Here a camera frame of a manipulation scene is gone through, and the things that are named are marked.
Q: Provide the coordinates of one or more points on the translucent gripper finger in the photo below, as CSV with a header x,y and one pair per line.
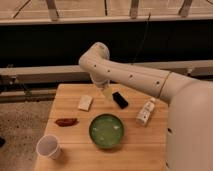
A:
x,y
107,92

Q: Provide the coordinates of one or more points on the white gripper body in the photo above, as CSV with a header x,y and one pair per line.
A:
x,y
99,81

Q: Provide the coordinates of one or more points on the white sponge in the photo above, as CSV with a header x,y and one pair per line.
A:
x,y
85,102

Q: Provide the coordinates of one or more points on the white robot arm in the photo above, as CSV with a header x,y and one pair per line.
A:
x,y
189,139

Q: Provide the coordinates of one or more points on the green ceramic bowl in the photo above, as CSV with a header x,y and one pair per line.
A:
x,y
106,131

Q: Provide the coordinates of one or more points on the black phone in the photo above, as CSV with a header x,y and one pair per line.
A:
x,y
122,103

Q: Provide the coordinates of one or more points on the white bottle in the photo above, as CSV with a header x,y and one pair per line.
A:
x,y
146,111

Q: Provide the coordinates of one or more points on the dark red object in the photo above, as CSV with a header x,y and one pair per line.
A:
x,y
64,122

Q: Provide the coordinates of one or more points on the white paper cup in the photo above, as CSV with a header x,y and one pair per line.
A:
x,y
48,146

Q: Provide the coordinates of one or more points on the metal rail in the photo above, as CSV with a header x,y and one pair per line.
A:
x,y
73,73

